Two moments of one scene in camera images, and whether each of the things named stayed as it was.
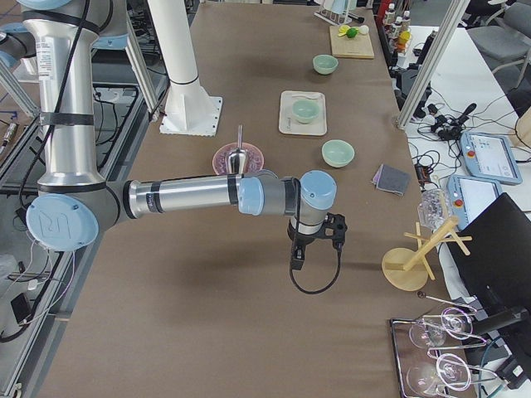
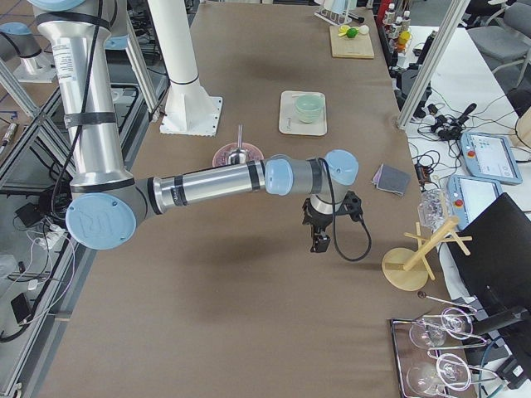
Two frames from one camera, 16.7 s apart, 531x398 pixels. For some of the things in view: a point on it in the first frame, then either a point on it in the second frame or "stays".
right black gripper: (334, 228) to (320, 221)
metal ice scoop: (236, 158) stays
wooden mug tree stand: (408, 269) stays
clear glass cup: (433, 209) stays
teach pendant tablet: (490, 157) stays
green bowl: (338, 153) to (309, 107)
